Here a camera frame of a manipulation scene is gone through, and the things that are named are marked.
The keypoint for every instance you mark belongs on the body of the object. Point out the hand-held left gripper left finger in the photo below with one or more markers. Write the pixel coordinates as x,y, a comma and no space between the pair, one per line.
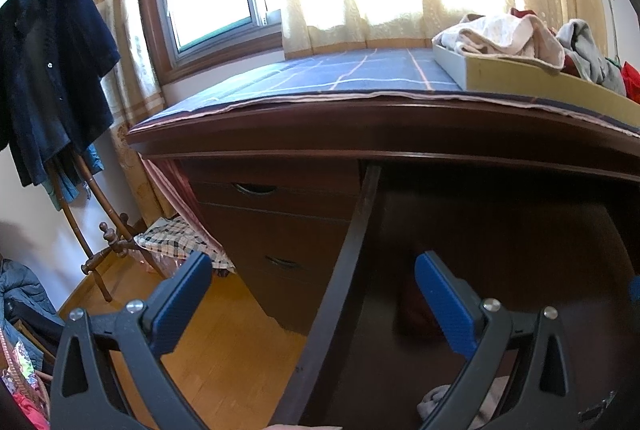
177,300

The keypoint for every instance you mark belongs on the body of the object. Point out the deep small desk drawer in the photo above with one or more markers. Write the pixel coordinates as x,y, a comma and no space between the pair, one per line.
250,240

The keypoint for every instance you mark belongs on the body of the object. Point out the navy buttoned shirt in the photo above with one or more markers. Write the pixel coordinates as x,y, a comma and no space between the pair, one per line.
50,75

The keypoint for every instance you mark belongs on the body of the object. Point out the wooden coat rack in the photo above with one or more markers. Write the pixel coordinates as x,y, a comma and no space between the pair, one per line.
100,215

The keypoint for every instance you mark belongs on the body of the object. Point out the black white plaid cloth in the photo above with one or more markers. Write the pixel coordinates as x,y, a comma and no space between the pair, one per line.
175,242

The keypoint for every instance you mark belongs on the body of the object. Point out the dark wooden dresser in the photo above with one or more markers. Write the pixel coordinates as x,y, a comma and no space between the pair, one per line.
350,130

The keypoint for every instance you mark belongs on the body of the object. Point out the olive green tray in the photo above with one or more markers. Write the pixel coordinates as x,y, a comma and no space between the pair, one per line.
525,83

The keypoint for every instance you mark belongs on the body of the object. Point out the grey ribbed sock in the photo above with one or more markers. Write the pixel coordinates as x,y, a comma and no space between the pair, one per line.
435,402

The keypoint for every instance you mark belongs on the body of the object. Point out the large wooden drawer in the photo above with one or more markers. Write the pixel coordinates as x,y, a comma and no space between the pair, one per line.
500,230

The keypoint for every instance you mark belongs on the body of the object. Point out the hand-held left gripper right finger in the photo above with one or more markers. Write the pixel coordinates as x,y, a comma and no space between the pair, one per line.
445,300

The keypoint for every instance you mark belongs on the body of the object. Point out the teal hanging garment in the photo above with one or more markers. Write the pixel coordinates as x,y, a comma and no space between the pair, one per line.
70,182

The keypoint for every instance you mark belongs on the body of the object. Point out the patterned beige curtain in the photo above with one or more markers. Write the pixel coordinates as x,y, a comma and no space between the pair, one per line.
130,60

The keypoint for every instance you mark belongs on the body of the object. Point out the pile of clothes on floor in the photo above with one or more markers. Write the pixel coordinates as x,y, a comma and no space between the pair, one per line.
25,295

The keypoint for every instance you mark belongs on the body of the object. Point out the blue checked table cloth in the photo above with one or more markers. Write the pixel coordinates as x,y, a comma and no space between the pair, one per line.
320,78

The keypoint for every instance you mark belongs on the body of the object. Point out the colourful patterned bag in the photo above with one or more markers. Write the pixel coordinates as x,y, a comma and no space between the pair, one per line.
22,380

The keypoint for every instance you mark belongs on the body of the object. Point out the pink striped cloth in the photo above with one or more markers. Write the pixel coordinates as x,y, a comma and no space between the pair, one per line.
175,190

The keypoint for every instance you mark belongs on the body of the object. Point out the bright red underwear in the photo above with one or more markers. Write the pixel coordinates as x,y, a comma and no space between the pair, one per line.
631,83

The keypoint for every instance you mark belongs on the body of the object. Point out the white underwear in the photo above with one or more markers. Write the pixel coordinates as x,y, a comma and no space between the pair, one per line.
587,50

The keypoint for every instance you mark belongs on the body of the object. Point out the slim metal ornament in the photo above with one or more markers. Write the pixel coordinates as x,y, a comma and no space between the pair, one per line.
612,20

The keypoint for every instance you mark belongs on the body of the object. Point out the person's left hand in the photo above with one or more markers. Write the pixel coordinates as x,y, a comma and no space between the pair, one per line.
305,427

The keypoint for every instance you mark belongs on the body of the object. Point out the beige towel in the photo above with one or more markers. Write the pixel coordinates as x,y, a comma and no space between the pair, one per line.
500,35

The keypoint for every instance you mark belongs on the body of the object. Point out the shallow small desk drawer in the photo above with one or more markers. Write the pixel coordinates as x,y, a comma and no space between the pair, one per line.
310,195

